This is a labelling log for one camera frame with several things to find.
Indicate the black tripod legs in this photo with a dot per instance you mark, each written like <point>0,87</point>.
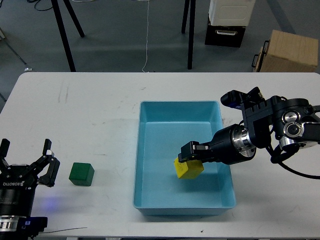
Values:
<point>189,11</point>
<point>62,29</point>

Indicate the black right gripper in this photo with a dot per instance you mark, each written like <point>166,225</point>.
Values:
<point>230,145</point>

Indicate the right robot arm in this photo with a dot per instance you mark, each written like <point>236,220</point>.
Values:
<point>279,125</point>

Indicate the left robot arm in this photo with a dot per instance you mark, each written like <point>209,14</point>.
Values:
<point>16,222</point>

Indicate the light wooden box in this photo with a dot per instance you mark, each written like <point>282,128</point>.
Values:
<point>286,52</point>

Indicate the green wooden cube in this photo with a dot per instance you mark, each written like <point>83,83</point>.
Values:
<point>81,174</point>

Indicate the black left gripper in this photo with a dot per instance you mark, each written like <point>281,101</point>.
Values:
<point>19,182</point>

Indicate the black crate with handle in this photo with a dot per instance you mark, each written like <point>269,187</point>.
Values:
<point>224,36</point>

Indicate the white appliance box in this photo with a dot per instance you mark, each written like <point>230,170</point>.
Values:
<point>229,13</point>

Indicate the light blue plastic bin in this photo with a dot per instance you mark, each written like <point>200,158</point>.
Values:
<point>164,127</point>

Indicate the black tripod legs right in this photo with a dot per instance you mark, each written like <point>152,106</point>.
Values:
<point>189,11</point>

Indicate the black tripod legs left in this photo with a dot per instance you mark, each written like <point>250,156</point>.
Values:
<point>62,29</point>

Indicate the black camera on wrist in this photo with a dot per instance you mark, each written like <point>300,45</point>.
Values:
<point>237,100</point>

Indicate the yellow wooden cube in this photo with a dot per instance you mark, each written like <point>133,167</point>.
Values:
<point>189,169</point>

